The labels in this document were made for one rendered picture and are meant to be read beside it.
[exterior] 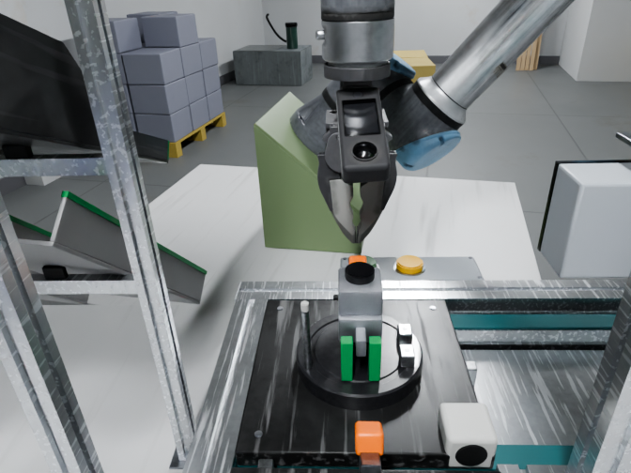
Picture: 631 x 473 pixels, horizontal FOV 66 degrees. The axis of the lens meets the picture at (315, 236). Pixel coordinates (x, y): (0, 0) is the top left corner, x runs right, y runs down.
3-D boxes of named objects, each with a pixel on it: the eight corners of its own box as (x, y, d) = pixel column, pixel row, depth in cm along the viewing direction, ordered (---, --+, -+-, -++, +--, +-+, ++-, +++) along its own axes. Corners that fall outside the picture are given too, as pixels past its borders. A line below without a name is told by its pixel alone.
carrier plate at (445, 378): (268, 312, 67) (267, 298, 66) (443, 311, 66) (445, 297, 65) (236, 465, 46) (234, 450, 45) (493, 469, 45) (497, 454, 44)
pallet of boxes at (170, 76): (166, 122, 523) (146, 11, 471) (226, 124, 507) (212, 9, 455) (107, 154, 434) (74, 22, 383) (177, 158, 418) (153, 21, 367)
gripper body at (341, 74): (385, 154, 62) (388, 54, 56) (392, 179, 55) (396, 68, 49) (325, 156, 63) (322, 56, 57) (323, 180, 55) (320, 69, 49)
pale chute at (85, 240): (110, 295, 66) (117, 262, 67) (200, 304, 63) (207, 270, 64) (-89, 234, 39) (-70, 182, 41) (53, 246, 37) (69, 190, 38)
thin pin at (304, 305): (304, 364, 52) (300, 299, 48) (312, 364, 52) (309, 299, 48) (303, 370, 52) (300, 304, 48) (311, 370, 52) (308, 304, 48)
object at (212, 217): (201, 173, 150) (200, 163, 148) (513, 192, 129) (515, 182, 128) (35, 308, 90) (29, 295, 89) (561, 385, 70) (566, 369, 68)
